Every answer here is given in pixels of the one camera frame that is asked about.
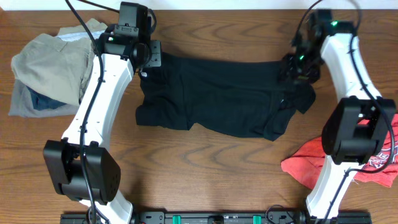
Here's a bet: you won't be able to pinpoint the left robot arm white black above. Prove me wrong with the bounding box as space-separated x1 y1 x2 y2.
43 2 162 223

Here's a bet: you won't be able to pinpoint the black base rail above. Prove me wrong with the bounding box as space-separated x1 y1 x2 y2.
60 205 373 224

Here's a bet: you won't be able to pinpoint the folded navy garment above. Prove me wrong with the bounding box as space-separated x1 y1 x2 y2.
27 87 65 111

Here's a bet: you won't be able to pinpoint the folded grey garment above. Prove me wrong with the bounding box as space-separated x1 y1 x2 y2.
9 80 78 118

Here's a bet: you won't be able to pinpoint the red printed t-shirt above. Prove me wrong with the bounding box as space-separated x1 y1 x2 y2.
280 113 398 190

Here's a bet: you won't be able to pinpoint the folded khaki pants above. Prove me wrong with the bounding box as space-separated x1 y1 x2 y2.
11 26 95 106

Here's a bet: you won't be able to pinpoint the black polo shirt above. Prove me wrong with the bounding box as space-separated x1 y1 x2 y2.
136 53 316 141

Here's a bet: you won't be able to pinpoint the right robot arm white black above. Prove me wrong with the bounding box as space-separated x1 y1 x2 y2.
266 6 396 223

